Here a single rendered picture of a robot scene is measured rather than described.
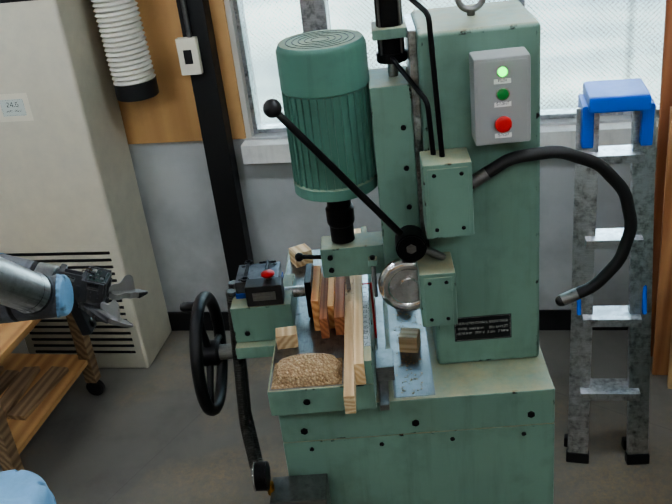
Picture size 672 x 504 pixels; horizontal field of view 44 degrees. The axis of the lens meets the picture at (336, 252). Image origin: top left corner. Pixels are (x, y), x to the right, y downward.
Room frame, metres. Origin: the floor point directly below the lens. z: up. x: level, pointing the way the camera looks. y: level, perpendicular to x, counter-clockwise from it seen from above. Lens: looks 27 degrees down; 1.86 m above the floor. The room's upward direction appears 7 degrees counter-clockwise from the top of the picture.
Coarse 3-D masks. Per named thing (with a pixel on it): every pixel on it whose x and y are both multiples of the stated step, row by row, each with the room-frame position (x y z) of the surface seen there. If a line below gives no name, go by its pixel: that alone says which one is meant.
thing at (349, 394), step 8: (352, 280) 1.66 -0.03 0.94; (352, 288) 1.62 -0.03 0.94; (352, 296) 1.58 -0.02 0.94; (352, 304) 1.55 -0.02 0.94; (352, 312) 1.52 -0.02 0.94; (344, 320) 1.49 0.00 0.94; (352, 320) 1.49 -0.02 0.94; (344, 328) 1.46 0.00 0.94; (352, 328) 1.45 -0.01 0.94; (344, 336) 1.43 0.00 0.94; (352, 336) 1.42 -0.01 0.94; (344, 344) 1.40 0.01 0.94; (352, 344) 1.39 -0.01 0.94; (344, 352) 1.37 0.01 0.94; (352, 352) 1.37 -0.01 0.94; (344, 360) 1.34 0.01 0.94; (352, 360) 1.34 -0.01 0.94; (344, 368) 1.32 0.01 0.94; (352, 368) 1.31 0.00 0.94; (344, 376) 1.29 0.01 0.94; (352, 376) 1.29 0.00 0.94; (344, 384) 1.26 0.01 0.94; (352, 384) 1.26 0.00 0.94; (344, 392) 1.24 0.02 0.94; (352, 392) 1.24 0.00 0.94; (344, 400) 1.23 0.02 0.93; (352, 400) 1.23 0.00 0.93; (352, 408) 1.23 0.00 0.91
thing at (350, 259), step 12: (324, 240) 1.62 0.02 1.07; (360, 240) 1.60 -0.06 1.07; (372, 240) 1.59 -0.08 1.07; (324, 252) 1.57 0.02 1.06; (336, 252) 1.57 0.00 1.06; (348, 252) 1.57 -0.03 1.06; (360, 252) 1.57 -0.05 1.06; (372, 252) 1.56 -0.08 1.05; (324, 264) 1.57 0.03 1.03; (336, 264) 1.57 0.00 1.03; (348, 264) 1.57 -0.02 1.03; (360, 264) 1.57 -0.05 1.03; (384, 264) 1.56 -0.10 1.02; (324, 276) 1.57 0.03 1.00; (336, 276) 1.57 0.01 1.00; (348, 276) 1.59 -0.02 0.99
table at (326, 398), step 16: (288, 256) 1.90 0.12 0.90; (288, 272) 1.81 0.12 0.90; (304, 272) 1.80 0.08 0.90; (304, 304) 1.64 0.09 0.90; (304, 320) 1.57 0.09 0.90; (304, 336) 1.51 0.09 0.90; (320, 336) 1.50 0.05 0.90; (336, 336) 1.49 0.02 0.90; (240, 352) 1.54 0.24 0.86; (256, 352) 1.54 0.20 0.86; (272, 352) 1.54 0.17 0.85; (288, 352) 1.45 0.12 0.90; (304, 352) 1.45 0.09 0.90; (320, 352) 1.44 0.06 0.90; (336, 352) 1.43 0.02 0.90; (272, 368) 1.40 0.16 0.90; (336, 384) 1.32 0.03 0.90; (368, 384) 1.31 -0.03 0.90; (272, 400) 1.32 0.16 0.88; (288, 400) 1.32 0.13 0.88; (304, 400) 1.32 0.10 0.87; (320, 400) 1.32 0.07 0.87; (336, 400) 1.31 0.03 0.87; (368, 400) 1.31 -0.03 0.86
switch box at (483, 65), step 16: (512, 48) 1.46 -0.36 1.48; (480, 64) 1.41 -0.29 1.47; (496, 64) 1.41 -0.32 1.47; (512, 64) 1.41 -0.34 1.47; (528, 64) 1.41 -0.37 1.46; (480, 80) 1.41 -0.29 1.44; (512, 80) 1.41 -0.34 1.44; (528, 80) 1.41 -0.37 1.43; (480, 96) 1.41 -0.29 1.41; (512, 96) 1.41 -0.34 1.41; (528, 96) 1.41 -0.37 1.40; (480, 112) 1.41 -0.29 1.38; (496, 112) 1.41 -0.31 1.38; (512, 112) 1.41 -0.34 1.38; (528, 112) 1.41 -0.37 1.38; (480, 128) 1.41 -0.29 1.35; (512, 128) 1.41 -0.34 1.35; (528, 128) 1.41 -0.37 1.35; (480, 144) 1.41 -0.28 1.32
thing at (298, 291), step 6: (306, 264) 1.66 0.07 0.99; (306, 270) 1.63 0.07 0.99; (312, 270) 1.65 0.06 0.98; (306, 276) 1.60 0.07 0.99; (312, 276) 1.63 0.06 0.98; (306, 282) 1.57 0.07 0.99; (288, 288) 1.62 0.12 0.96; (294, 288) 1.61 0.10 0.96; (300, 288) 1.61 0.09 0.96; (306, 288) 1.57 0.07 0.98; (294, 294) 1.61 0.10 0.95; (300, 294) 1.61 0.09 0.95; (306, 294) 1.57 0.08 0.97; (306, 300) 1.57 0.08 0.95
